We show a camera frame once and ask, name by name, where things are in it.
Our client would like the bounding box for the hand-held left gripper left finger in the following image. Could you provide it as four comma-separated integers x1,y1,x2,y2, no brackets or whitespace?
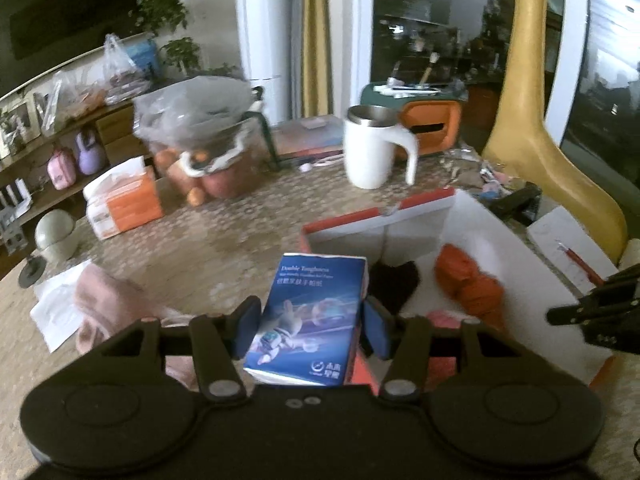
102,296,263,406

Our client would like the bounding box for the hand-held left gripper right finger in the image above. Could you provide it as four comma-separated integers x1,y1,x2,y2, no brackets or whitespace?
362,297,521,403

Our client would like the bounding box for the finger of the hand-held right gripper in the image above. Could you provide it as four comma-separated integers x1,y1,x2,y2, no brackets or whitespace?
592,264,640,301
546,296,640,327

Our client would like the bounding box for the black cloth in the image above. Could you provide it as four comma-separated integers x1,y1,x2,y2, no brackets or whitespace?
370,260,421,313

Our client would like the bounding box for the blue tissue pack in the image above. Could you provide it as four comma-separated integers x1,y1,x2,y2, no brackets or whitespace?
243,253,370,388

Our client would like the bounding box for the pink plush toy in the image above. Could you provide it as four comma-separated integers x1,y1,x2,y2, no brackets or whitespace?
425,310,476,382

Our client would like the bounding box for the red cardboard box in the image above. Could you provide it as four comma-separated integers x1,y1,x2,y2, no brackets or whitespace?
301,188,617,392

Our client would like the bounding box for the red-orange cloth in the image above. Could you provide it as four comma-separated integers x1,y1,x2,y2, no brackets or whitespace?
434,243,503,322

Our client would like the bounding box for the red pen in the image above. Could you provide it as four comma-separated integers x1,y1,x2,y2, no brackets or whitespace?
557,241,604,287

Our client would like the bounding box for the white notepad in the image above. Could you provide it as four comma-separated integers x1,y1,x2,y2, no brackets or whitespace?
526,206,621,297

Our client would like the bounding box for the black tool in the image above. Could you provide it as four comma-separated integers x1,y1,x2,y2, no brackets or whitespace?
492,182,543,226

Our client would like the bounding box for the pink cloth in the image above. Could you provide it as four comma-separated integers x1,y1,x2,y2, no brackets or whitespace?
74,263,197,392

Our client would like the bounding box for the orange tissue box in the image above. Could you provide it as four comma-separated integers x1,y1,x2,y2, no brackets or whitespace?
82,156,165,241

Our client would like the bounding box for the yellow giraffe figure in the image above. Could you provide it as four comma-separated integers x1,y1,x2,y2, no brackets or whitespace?
477,0,629,264

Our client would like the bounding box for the white mug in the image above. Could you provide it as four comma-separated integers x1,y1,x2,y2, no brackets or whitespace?
343,105,420,190

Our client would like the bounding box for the stack of books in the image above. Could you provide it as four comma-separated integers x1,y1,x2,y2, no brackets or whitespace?
272,115,347,159

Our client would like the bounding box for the plastic bag of fruit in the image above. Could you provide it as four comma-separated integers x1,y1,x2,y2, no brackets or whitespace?
132,76,271,206

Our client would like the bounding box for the white paper sheet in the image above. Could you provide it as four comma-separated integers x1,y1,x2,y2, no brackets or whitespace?
30,260,93,354

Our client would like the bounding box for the grey-green round container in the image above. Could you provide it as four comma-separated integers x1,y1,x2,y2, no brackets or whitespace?
34,210,80,263

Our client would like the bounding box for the orange and green holder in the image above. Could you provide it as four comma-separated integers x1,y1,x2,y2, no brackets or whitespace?
361,81,469,157

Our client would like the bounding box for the purple kettlebell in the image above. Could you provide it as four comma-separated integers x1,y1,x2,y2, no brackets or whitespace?
75,127,107,176

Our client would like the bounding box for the small pink bag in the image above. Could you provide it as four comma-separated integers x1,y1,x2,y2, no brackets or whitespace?
46,147,77,191

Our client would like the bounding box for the white router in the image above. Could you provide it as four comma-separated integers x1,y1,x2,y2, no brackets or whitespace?
0,180,32,212

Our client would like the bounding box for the clear bag of oranges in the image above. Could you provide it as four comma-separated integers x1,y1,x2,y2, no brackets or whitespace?
42,70,108,136

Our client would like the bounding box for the clear bag of dark goods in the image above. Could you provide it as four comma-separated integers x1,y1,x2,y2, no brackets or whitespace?
102,33,151,106

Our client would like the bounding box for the blue packet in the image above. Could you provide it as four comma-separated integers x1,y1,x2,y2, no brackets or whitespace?
127,40,160,79

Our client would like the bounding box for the white standing air conditioner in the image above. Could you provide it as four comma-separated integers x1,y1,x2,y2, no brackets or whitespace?
235,0,302,126

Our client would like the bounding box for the yellow curtain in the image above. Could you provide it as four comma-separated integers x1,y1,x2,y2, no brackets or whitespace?
295,0,334,121

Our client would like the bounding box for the tall green plant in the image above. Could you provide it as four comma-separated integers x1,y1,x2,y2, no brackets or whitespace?
130,0,242,79

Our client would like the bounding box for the black television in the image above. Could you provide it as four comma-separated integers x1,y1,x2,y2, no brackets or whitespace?
0,0,151,96

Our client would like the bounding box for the jug with black handle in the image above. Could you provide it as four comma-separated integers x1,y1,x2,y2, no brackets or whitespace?
249,86,279,174

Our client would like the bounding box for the large photo frame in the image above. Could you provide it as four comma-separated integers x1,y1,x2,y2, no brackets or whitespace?
0,97,42,157

